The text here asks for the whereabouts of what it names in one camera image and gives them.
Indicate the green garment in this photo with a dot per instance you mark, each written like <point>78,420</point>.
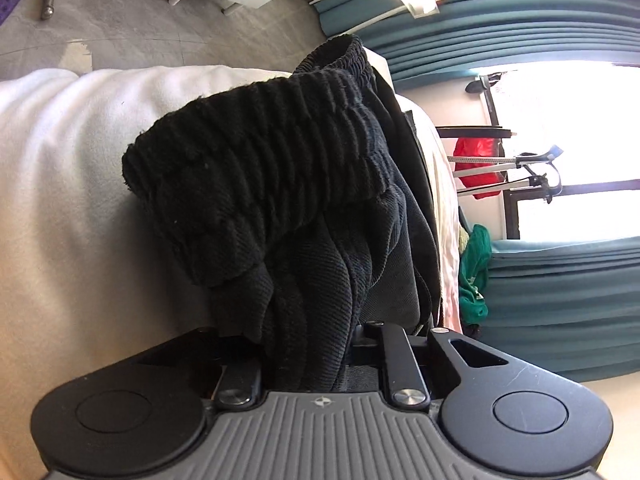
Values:
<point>472,280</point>

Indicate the red cloth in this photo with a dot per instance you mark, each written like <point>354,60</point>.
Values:
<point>475,150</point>

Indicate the dark hanging cloth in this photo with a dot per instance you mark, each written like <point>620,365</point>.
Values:
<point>481,82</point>

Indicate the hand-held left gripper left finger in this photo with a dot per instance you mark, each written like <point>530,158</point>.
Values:
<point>240,380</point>

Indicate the garment steamer stand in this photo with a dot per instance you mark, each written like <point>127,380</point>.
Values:
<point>500,161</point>

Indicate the dark framed window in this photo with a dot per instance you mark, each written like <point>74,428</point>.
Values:
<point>575,110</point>

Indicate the black wooden frame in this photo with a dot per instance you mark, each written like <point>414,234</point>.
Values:
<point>475,132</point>

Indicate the black pants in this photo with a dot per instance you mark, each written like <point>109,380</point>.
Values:
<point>275,185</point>

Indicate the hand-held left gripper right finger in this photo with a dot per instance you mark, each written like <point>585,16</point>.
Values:
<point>395,360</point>

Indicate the teal curtain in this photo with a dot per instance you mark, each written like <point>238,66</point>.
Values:
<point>500,20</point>
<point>575,310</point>

